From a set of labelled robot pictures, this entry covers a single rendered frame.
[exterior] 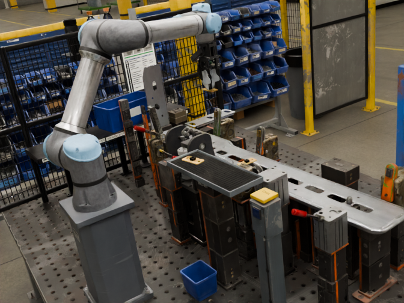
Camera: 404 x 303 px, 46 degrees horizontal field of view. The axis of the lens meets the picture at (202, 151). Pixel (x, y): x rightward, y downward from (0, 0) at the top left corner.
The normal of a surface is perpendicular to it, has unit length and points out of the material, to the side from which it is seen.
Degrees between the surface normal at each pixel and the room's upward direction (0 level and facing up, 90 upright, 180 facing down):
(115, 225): 90
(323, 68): 91
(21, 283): 0
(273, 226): 90
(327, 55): 90
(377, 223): 0
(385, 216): 0
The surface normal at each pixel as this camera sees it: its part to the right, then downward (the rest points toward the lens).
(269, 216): 0.58, 0.24
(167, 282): -0.13, -0.92
